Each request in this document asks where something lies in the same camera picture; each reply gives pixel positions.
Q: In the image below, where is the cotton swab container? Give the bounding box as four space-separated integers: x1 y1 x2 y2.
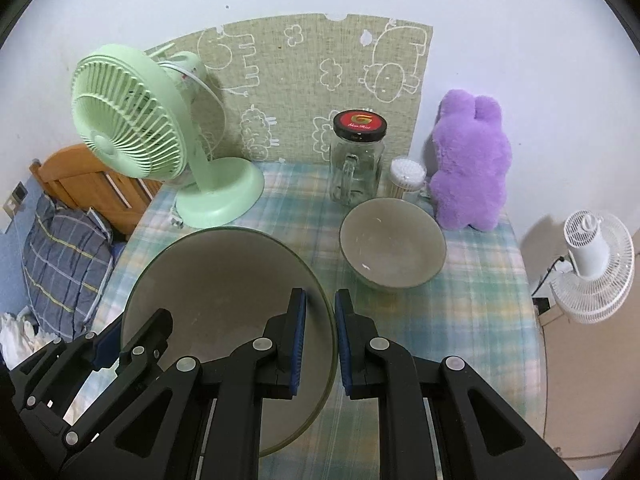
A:
389 156 427 200

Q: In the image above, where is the blue plaid pillow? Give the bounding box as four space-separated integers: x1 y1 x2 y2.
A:
22 194 116 343

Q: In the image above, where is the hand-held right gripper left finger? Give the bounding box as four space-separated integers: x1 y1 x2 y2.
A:
60 287 307 480

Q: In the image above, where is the purple plush rabbit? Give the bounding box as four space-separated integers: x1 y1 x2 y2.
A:
429 89 514 232

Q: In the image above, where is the green desk fan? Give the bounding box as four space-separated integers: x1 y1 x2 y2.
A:
70 44 265 229

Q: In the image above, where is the white desk fan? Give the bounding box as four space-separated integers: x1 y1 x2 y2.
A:
549 209 636 325

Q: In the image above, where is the wooden bed headboard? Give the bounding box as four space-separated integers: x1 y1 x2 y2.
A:
29 143 163 241

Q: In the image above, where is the large leaf-print bowl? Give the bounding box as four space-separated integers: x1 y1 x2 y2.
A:
121 226 338 458

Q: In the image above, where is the white crumpled cloth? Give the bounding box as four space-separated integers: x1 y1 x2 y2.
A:
0 312 66 368

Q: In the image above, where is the beige box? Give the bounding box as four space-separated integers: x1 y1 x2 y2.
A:
537 295 569 329

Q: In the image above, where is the small leaf-print bowl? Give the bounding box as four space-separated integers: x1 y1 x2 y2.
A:
339 198 447 295

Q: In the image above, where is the plaid tablecloth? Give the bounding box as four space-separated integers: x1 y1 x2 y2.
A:
75 162 543 461

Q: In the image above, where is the black fan cable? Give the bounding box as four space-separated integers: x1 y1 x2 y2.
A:
531 255 568 297

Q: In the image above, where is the glass jar with black lid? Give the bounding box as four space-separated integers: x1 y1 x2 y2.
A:
329 109 389 203

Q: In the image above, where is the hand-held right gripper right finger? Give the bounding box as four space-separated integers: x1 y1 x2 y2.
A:
334 288 581 480

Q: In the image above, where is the sheep-print wall mat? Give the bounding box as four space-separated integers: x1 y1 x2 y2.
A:
145 12 435 166

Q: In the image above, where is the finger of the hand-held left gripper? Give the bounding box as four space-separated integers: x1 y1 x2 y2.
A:
62 308 176 461
10 330 121 411

